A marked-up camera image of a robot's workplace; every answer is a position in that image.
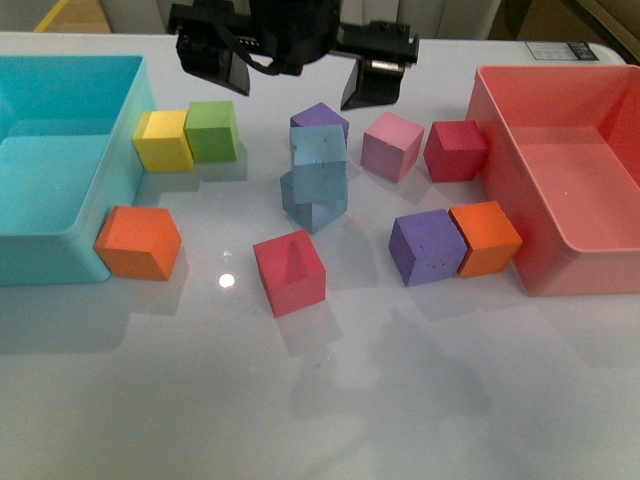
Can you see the pink foam block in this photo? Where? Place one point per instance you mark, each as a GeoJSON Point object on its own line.
{"type": "Point", "coordinates": [390, 146]}

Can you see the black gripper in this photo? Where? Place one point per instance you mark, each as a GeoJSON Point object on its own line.
{"type": "Point", "coordinates": [217, 44]}

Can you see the purple foam block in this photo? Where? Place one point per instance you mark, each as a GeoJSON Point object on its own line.
{"type": "Point", "coordinates": [426, 247]}
{"type": "Point", "coordinates": [320, 114]}

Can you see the pink plastic bin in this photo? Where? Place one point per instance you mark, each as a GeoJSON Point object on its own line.
{"type": "Point", "coordinates": [563, 164]}

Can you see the orange foam block right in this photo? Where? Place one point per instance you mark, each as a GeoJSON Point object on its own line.
{"type": "Point", "coordinates": [491, 239]}

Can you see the dark red foam block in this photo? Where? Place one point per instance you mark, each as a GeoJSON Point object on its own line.
{"type": "Point", "coordinates": [454, 151]}

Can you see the light blue foam block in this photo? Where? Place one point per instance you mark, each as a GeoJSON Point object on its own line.
{"type": "Point", "coordinates": [318, 163]}
{"type": "Point", "coordinates": [311, 216]}

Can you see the orange foam block left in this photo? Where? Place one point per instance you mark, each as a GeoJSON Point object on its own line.
{"type": "Point", "coordinates": [139, 243]}

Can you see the yellow foam block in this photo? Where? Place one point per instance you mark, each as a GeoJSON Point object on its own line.
{"type": "Point", "coordinates": [161, 142]}

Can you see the red foam block front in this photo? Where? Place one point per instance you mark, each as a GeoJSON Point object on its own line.
{"type": "Point", "coordinates": [291, 271]}

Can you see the teal plastic bin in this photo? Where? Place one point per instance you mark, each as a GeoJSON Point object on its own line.
{"type": "Point", "coordinates": [67, 158]}

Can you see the table label sticker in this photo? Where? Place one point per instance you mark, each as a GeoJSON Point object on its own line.
{"type": "Point", "coordinates": [561, 51]}

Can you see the green foam block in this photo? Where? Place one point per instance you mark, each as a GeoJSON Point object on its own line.
{"type": "Point", "coordinates": [212, 132]}

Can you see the purple foam block front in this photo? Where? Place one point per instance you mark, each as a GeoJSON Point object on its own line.
{"type": "Point", "coordinates": [426, 247]}

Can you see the orange foam block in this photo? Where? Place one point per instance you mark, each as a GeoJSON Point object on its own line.
{"type": "Point", "coordinates": [139, 243]}
{"type": "Point", "coordinates": [491, 239]}

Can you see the purple foam block rear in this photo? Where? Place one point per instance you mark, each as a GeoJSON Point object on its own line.
{"type": "Point", "coordinates": [320, 114]}

